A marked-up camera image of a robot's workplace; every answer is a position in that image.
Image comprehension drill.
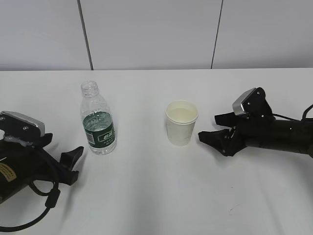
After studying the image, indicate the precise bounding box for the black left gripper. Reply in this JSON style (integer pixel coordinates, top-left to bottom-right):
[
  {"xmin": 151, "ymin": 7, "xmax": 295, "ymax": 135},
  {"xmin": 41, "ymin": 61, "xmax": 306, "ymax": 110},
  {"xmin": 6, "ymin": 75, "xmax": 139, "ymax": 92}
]
[{"xmin": 24, "ymin": 133, "xmax": 84, "ymax": 186}]

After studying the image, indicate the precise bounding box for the clear green-label water bottle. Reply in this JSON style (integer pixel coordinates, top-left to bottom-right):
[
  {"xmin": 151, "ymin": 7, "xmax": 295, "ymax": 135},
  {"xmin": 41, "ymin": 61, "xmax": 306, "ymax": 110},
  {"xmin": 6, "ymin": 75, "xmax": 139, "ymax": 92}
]
[{"xmin": 80, "ymin": 81, "xmax": 116, "ymax": 155}]

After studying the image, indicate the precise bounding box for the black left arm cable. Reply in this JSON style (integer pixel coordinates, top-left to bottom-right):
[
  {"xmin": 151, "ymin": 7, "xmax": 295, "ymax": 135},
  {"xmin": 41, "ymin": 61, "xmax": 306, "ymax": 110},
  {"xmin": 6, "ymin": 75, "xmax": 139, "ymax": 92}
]
[{"xmin": 0, "ymin": 146, "xmax": 61, "ymax": 230}]

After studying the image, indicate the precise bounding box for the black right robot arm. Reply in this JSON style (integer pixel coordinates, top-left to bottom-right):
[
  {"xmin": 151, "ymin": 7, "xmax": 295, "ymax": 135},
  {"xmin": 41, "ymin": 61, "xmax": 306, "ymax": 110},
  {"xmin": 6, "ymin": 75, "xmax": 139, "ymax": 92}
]
[{"xmin": 198, "ymin": 106, "xmax": 313, "ymax": 157}]

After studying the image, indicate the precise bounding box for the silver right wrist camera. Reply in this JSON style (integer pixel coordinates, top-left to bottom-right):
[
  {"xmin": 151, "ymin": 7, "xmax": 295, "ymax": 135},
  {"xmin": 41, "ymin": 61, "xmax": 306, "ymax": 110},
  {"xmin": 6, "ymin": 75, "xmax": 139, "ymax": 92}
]
[{"xmin": 232, "ymin": 88, "xmax": 256, "ymax": 116}]

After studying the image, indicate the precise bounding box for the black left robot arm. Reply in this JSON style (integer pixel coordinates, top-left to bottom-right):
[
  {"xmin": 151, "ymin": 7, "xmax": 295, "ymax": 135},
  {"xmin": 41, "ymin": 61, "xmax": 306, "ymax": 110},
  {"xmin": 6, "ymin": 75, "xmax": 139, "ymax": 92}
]
[{"xmin": 0, "ymin": 133, "xmax": 84, "ymax": 208}]

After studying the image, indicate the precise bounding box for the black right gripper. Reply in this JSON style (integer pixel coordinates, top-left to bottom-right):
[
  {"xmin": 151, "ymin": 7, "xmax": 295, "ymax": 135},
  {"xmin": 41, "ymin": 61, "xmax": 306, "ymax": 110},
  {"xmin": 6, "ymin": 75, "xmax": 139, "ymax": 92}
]
[{"xmin": 198, "ymin": 107, "xmax": 275, "ymax": 156}]

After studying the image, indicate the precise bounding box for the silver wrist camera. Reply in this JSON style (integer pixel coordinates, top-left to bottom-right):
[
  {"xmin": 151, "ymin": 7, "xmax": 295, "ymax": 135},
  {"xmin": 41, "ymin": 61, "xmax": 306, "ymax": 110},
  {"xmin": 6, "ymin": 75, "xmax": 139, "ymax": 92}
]
[
  {"xmin": 0, "ymin": 111, "xmax": 45, "ymax": 144},
  {"xmin": 232, "ymin": 88, "xmax": 256, "ymax": 116}
]

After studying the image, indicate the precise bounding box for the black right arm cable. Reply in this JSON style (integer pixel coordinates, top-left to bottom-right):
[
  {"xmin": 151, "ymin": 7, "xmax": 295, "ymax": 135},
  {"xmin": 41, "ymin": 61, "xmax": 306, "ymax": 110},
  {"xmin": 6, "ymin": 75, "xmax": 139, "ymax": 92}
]
[{"xmin": 271, "ymin": 103, "xmax": 313, "ymax": 122}]

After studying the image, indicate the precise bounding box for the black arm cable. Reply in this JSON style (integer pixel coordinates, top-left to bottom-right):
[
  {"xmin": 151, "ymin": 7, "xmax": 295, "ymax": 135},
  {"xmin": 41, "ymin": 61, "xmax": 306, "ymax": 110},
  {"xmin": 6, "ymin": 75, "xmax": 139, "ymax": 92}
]
[
  {"xmin": 0, "ymin": 146, "xmax": 61, "ymax": 230},
  {"xmin": 271, "ymin": 103, "xmax": 313, "ymax": 122}
]

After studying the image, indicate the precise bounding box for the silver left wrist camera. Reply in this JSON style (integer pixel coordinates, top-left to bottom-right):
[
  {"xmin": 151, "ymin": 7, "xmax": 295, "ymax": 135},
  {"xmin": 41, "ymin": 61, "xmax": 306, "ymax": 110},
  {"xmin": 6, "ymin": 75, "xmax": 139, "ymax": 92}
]
[{"xmin": 0, "ymin": 111, "xmax": 45, "ymax": 144}]

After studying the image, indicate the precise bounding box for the white paper cup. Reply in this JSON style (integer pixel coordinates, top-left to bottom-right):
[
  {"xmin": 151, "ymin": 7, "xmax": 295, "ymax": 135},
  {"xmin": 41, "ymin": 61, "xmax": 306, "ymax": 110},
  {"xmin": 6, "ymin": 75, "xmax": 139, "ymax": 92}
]
[{"xmin": 165, "ymin": 100, "xmax": 199, "ymax": 146}]

